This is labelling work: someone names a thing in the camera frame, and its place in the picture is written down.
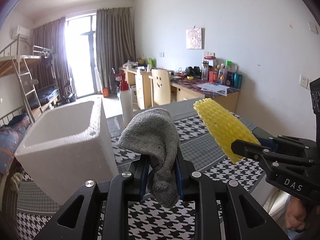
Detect white air conditioner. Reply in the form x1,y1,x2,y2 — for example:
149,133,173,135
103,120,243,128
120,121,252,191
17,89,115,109
11,25,31,40

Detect yellow foam net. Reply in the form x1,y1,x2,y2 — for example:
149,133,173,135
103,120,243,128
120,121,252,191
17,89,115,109
193,99,261,165

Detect person's right hand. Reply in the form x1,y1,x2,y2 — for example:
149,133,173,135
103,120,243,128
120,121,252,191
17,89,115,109
284,197,307,230

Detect row of toiletry bottles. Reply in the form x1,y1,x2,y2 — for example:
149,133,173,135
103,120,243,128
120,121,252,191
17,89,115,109
201,56,243,89

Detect white foam box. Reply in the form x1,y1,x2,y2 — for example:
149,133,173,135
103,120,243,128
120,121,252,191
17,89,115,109
14,97,119,207

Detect metal bunk bed with ladder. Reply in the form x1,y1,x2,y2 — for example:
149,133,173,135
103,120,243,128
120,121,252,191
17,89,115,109
18,45,62,121

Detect black headphones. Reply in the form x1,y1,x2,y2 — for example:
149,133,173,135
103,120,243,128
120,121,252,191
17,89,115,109
185,66,201,77

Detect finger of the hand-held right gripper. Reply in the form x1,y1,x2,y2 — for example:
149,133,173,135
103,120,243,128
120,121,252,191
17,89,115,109
251,127,308,156
230,139,315,167

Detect brown curtain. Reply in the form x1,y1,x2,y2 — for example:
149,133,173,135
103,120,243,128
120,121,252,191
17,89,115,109
31,17,71,98
96,7,137,96

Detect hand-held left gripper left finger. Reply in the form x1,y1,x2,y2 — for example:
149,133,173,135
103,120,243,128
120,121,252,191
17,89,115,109
32,155,150,240

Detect glass balcony door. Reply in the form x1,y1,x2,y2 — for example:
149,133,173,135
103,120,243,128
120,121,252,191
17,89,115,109
65,12,98,98

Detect dark hanging clothes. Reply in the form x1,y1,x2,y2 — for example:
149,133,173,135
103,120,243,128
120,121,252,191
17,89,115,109
41,52,57,78

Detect houndstooth tablecloth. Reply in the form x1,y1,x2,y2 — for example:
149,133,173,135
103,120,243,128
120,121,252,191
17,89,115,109
16,112,266,240

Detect wooden desk with patterned cover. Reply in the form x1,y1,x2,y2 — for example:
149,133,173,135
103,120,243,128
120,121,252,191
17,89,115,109
170,75,239,116

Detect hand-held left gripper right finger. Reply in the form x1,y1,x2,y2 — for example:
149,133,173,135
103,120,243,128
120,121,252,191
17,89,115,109
174,151,290,240

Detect white lotion bottle red pump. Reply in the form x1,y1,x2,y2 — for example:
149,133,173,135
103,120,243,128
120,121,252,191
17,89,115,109
119,74,133,130

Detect metal bunk bed wooden slats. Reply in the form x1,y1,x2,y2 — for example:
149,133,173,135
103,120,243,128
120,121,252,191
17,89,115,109
0,34,28,130

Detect plain wooden desk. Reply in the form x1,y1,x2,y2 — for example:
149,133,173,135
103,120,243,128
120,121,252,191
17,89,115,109
119,66,153,111

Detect printed blanket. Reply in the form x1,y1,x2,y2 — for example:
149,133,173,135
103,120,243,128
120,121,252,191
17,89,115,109
0,114,29,176

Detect dark blue bedding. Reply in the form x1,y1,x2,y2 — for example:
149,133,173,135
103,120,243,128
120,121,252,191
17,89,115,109
36,85,61,104

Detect cartoon wall picture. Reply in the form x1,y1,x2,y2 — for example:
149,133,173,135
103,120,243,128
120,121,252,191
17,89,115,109
186,27,203,49

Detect wooden chair with smiley face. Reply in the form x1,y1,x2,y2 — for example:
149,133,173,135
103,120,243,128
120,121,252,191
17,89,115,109
152,69,172,106

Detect grey sock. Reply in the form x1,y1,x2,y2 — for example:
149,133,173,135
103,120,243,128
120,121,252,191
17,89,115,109
117,108,180,208

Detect printed paper sheets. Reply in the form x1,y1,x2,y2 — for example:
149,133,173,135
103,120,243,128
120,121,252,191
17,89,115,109
196,82,229,97

